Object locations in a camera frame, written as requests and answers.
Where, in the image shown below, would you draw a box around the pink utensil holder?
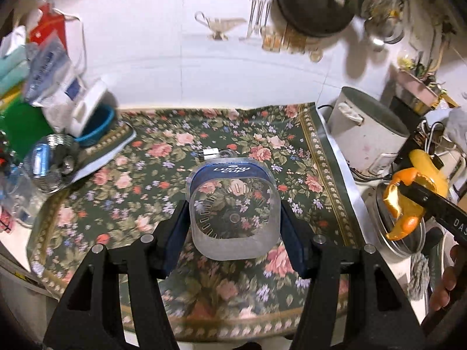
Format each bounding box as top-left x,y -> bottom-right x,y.
396,70 -> 438,107

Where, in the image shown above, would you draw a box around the clear plastic water bottle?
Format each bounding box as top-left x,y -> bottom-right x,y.
1,167 -> 45,229

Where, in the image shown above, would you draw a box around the white appliance box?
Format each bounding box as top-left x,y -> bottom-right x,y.
67,80 -> 107,137

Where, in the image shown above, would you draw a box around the teal tissue packs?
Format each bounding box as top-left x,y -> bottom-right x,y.
0,45 -> 29,96

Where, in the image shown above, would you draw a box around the orange peel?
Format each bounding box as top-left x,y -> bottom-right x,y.
383,167 -> 425,241

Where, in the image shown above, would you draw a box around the red paper bag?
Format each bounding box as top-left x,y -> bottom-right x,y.
29,2 -> 67,49

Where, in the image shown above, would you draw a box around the hanging steel ladle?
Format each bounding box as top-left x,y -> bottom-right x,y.
361,0 -> 390,52

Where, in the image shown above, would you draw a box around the clear plastic cup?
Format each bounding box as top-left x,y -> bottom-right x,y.
186,157 -> 280,262

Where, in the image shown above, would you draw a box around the stainless steel basin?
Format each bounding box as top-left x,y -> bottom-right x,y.
366,182 -> 427,262

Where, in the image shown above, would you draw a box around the black hanging frying pan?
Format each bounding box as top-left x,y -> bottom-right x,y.
276,0 -> 354,38

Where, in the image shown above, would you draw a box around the yellow lid black pot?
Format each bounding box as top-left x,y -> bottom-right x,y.
408,149 -> 449,197

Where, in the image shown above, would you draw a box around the checkered dish cloth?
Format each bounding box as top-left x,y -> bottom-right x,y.
406,253 -> 430,301

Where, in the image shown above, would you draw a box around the person's right hand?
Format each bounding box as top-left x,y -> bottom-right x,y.
429,244 -> 466,313

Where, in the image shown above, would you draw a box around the clear plastic bag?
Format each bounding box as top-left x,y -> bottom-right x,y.
22,31 -> 86,108

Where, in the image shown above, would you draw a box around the blue plastic bowl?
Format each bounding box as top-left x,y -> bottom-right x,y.
75,104 -> 115,148

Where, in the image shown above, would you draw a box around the floral green tablecloth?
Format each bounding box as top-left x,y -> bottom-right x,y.
27,103 -> 363,341

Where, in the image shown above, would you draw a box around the white rice cooker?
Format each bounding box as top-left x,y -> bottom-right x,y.
327,86 -> 410,177

